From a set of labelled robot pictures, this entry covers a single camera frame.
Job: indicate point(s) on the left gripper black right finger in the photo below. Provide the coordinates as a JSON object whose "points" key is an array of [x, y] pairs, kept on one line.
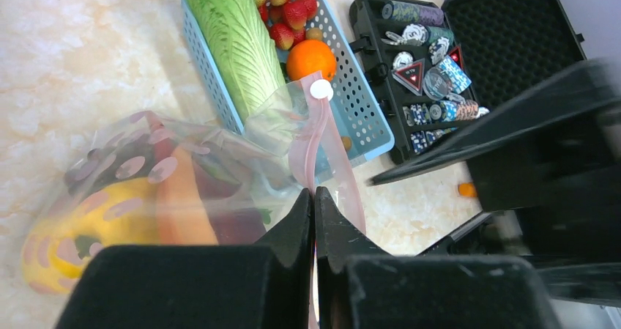
{"points": [[361, 286]]}

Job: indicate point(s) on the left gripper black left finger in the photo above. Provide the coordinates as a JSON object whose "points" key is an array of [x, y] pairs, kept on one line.
{"points": [[263, 285]]}

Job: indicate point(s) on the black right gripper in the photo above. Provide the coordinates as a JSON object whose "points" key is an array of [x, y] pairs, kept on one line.
{"points": [[546, 168]]}

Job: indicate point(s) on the dark red toy eggplant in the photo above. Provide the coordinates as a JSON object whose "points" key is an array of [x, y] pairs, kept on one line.
{"points": [[233, 216]]}

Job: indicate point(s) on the clear zip bag pink dots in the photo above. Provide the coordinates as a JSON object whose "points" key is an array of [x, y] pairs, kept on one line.
{"points": [[281, 152]]}

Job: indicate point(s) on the dark red toy grapes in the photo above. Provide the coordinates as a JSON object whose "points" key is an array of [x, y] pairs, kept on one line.
{"points": [[129, 150]]}

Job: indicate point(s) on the light blue chip stack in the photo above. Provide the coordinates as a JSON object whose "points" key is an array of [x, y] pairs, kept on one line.
{"points": [[459, 80]]}

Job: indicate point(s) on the clear round dealer button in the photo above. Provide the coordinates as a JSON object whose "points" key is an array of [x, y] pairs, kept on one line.
{"points": [[436, 85]]}

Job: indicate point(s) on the light blue plastic basket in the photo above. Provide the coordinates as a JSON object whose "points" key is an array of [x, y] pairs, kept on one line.
{"points": [[355, 109]]}

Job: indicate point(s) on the black poker chip case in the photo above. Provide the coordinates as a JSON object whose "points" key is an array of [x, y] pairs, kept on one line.
{"points": [[508, 46]]}

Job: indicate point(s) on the purple chip row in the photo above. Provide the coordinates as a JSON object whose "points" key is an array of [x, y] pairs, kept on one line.
{"points": [[431, 16]]}

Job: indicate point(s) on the black red all-in triangle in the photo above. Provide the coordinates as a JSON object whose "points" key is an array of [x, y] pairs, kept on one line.
{"points": [[409, 74]]}

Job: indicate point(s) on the blue green chip row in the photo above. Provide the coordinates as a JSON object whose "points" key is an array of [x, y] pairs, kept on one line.
{"points": [[401, 11]]}

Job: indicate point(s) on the small brown toy potato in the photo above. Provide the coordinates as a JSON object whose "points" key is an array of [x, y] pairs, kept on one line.
{"points": [[314, 34]]}

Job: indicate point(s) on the green white toy cabbage stalk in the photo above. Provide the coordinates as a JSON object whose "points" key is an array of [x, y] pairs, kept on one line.
{"points": [[244, 53]]}

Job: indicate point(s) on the orange handled tool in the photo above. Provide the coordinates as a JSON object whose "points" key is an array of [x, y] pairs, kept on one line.
{"points": [[467, 189]]}

